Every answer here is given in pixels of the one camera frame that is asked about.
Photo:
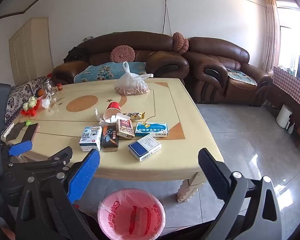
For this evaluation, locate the light blue medicine box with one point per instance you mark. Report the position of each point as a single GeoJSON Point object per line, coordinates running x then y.
{"type": "Point", "coordinates": [151, 129]}

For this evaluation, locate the blue patterned armchair cover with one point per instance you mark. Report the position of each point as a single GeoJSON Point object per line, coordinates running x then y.
{"type": "Point", "coordinates": [239, 76]}

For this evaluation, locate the clear bag of peanuts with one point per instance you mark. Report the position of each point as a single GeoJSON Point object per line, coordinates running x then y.
{"type": "Point", "coordinates": [132, 86]}

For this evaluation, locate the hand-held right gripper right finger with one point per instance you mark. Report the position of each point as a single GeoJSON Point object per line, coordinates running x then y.
{"type": "Point", "coordinates": [211, 172]}

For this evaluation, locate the open white carton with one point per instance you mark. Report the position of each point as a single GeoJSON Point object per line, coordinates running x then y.
{"type": "Point", "coordinates": [115, 118]}

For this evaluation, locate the maroon gold card box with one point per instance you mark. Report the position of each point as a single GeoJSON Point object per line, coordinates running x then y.
{"type": "Point", "coordinates": [125, 128]}

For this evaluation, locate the bin with pink bag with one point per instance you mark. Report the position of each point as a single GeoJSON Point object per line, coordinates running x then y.
{"type": "Point", "coordinates": [130, 217]}

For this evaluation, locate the brown leather armchair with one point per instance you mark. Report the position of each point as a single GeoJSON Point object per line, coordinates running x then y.
{"type": "Point", "coordinates": [214, 47]}

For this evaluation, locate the white remote control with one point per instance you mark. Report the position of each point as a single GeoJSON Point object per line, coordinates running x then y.
{"type": "Point", "coordinates": [6, 131]}

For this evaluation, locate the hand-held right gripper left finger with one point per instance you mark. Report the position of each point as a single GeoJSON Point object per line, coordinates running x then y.
{"type": "Point", "coordinates": [86, 172]}

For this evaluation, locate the white plastic wrapper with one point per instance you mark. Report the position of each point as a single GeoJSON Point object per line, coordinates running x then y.
{"type": "Point", "coordinates": [46, 102]}

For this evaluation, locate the beige wooden coffee table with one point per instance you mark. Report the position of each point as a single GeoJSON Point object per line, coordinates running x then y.
{"type": "Point", "coordinates": [90, 90]}

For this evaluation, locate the dark blue white box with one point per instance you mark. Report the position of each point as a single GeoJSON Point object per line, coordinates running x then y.
{"type": "Point", "coordinates": [143, 147]}

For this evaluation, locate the white box with blue print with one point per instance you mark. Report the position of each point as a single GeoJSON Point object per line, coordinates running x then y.
{"type": "Point", "coordinates": [91, 136]}

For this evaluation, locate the cream door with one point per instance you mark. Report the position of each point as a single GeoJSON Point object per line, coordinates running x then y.
{"type": "Point", "coordinates": [30, 50]}

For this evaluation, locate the small red can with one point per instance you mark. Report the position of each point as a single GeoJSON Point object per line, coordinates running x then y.
{"type": "Point", "coordinates": [59, 88]}

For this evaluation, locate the checkered tablecloth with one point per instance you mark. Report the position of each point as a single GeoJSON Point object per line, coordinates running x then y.
{"type": "Point", "coordinates": [292, 85]}

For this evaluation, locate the dark floral cloth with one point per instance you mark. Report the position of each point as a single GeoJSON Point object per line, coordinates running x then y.
{"type": "Point", "coordinates": [15, 97]}

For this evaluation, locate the yellow cartoon snack packet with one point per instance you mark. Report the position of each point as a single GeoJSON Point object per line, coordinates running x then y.
{"type": "Point", "coordinates": [136, 116]}

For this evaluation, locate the blue floral seat cover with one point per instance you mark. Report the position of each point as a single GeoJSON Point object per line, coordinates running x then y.
{"type": "Point", "coordinates": [100, 71]}

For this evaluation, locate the black wallet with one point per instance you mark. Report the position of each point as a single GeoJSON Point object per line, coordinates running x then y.
{"type": "Point", "coordinates": [15, 131]}

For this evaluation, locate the orange fruit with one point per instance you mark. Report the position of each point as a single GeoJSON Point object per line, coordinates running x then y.
{"type": "Point", "coordinates": [41, 92]}

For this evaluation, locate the red paper cup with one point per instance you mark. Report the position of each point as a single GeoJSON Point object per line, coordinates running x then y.
{"type": "Point", "coordinates": [113, 107]}

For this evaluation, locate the white bottle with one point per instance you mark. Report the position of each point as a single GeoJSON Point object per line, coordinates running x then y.
{"type": "Point", "coordinates": [291, 128]}

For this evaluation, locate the beige curtain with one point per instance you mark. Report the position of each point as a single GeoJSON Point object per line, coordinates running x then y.
{"type": "Point", "coordinates": [272, 30]}

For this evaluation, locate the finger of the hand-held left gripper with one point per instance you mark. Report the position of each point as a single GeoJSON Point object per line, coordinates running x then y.
{"type": "Point", "coordinates": [20, 147]}
{"type": "Point", "coordinates": [61, 156]}

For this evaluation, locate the brown leather sofa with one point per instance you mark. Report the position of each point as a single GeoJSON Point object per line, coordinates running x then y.
{"type": "Point", "coordinates": [130, 41]}

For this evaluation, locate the black smartphone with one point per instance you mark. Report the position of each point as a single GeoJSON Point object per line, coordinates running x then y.
{"type": "Point", "coordinates": [30, 132]}

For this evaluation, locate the crumpled white tissue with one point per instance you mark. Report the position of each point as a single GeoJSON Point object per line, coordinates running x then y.
{"type": "Point", "coordinates": [99, 118]}

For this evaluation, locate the white round appliance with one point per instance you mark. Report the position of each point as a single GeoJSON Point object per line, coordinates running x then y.
{"type": "Point", "coordinates": [283, 116]}

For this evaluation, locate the round pink knit cushion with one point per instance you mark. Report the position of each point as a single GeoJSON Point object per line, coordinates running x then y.
{"type": "Point", "coordinates": [123, 54]}
{"type": "Point", "coordinates": [179, 42]}

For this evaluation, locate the black small box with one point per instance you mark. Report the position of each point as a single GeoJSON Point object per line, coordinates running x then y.
{"type": "Point", "coordinates": [110, 138]}

